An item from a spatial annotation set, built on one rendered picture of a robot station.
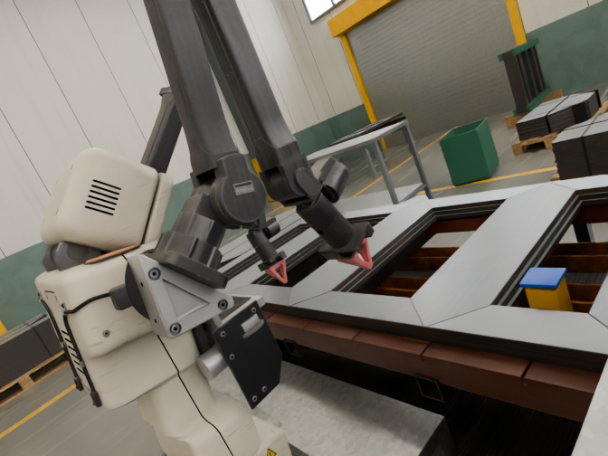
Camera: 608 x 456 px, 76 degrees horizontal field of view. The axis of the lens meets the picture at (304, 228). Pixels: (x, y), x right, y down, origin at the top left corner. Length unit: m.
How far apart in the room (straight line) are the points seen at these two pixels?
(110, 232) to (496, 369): 0.63
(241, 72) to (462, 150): 4.25
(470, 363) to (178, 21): 0.69
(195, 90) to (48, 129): 7.67
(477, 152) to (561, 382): 4.18
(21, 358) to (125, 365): 4.47
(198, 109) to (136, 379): 0.42
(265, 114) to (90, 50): 8.37
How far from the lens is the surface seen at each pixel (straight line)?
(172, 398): 0.74
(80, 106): 8.48
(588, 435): 0.32
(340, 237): 0.71
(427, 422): 0.89
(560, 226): 1.14
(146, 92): 8.98
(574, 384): 0.69
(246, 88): 0.65
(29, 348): 5.14
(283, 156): 0.63
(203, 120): 0.58
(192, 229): 0.54
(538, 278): 0.82
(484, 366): 0.74
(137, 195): 0.66
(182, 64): 0.60
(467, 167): 4.84
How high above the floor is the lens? 1.29
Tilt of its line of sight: 13 degrees down
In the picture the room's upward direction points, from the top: 23 degrees counter-clockwise
